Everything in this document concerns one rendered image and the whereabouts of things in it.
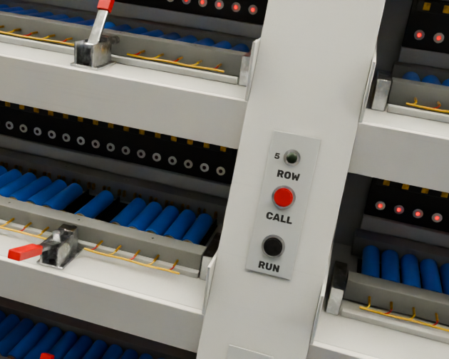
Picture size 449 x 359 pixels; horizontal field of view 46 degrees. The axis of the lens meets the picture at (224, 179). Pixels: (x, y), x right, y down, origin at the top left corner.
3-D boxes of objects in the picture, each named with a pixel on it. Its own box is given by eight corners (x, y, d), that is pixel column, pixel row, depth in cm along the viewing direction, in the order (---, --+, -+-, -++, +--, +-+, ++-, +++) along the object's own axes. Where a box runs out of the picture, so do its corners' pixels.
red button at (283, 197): (290, 209, 45) (294, 190, 44) (271, 204, 45) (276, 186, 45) (291, 207, 46) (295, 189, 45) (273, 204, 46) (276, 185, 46)
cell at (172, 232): (194, 225, 62) (175, 251, 56) (179, 221, 62) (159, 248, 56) (197, 211, 61) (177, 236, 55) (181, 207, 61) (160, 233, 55)
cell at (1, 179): (23, 184, 66) (-12, 204, 60) (10, 180, 66) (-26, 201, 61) (22, 170, 65) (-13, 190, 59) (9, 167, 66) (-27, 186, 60)
